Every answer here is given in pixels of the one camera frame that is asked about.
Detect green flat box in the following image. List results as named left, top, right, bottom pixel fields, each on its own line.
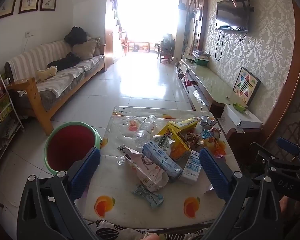
left=191, top=51, right=211, bottom=67

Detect rows of children's books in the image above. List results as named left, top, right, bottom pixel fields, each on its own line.
left=0, top=60, right=22, bottom=180

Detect brown patterned cushion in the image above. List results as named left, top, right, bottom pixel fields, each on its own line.
left=91, top=37, right=101, bottom=56

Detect fruit print tablecloth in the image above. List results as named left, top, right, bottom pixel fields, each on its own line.
left=86, top=106, right=240, bottom=224

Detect wooden armchair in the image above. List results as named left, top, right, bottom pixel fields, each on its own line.
left=158, top=33, right=176, bottom=63

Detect crumpled silver foil packet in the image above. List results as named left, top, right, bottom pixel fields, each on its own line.
left=200, top=115, right=218, bottom=128

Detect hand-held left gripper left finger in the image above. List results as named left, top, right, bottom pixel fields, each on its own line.
left=16, top=146, right=101, bottom=240

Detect blue white milk carton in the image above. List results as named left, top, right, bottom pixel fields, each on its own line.
left=142, top=140, right=183, bottom=182

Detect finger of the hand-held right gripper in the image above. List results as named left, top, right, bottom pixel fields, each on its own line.
left=250, top=142, right=300, bottom=175
left=277, top=137, right=300, bottom=167

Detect green packet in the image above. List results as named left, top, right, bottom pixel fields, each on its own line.
left=233, top=103, right=248, bottom=113

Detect black jacket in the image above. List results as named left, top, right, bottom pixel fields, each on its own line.
left=64, top=26, right=88, bottom=46

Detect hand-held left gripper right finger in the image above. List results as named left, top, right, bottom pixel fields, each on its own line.
left=199, top=147, right=286, bottom=240

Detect wooden arch frame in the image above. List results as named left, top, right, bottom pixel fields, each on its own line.
left=261, top=0, right=300, bottom=140

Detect person's left hand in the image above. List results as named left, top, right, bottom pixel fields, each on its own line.
left=142, top=232, right=163, bottom=240

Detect small white blue box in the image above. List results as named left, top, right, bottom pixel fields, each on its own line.
left=179, top=150, right=202, bottom=185

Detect colourful snack wrapper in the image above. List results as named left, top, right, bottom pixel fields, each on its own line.
left=202, top=127, right=222, bottom=143

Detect cream plush toy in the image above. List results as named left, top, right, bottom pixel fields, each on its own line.
left=36, top=66, right=58, bottom=82

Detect floral print clothing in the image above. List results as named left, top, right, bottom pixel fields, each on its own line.
left=96, top=219, right=212, bottom=240

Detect clear plastic bottle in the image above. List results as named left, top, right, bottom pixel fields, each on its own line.
left=132, top=115, right=157, bottom=147

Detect teal snack wrapper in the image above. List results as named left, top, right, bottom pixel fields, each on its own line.
left=132, top=184, right=165, bottom=209

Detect orange snack wrapper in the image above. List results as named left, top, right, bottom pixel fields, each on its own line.
left=206, top=140, right=226, bottom=158

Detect black garment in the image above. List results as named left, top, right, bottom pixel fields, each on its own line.
left=47, top=52, right=81, bottom=71

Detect yellow white long box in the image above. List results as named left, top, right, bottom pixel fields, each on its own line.
left=174, top=116, right=202, bottom=131

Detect green white carton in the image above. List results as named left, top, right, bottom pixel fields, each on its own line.
left=152, top=134, right=176, bottom=153

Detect wall television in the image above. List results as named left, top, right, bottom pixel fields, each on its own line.
left=216, top=0, right=250, bottom=32

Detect white wire book rack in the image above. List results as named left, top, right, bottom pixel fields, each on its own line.
left=0, top=56, right=25, bottom=187

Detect clear plastic wrapper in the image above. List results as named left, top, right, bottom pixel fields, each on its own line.
left=116, top=155, right=131, bottom=167

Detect long television cabinet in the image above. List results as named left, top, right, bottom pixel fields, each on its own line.
left=175, top=59, right=248, bottom=120

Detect black television cable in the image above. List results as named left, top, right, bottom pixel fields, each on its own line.
left=214, top=31, right=226, bottom=61

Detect white cardboard box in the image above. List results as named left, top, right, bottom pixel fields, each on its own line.
left=220, top=104, right=263, bottom=132

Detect beige cushion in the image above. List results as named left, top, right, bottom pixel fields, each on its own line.
left=72, top=39, right=98, bottom=60

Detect checkers game board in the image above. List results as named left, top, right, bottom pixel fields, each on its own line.
left=232, top=67, right=261, bottom=107

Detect pink white carton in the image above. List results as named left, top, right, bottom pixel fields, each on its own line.
left=117, top=144, right=169, bottom=193

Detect green plastic bucket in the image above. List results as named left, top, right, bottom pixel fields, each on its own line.
left=44, top=122, right=103, bottom=176

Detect wooden sofa striped cover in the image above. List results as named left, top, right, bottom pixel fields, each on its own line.
left=4, top=37, right=106, bottom=130

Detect brown snack wrapper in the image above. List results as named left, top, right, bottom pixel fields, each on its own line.
left=185, top=132, right=203, bottom=148

